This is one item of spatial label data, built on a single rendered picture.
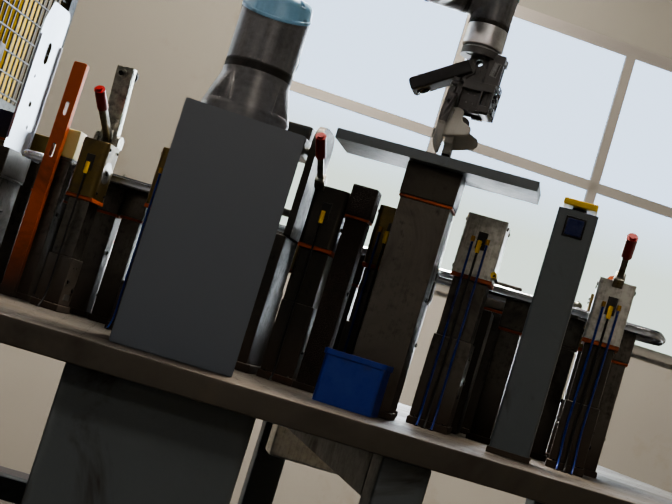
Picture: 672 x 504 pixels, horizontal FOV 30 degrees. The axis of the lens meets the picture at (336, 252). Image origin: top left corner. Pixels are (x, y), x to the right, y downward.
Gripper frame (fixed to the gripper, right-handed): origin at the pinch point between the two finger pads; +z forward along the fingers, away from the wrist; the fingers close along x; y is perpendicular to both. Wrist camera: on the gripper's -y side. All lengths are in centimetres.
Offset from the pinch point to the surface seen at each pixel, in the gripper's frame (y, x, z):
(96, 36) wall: -167, 171, -41
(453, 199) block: 5.7, -3.2, 7.6
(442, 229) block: 5.3, -2.8, 13.2
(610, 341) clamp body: 37.3, 15.6, 22.6
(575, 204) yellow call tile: 26.0, -0.6, 2.6
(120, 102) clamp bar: -69, 12, 4
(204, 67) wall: -132, 187, -43
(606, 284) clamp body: 33.8, 15.6, 12.8
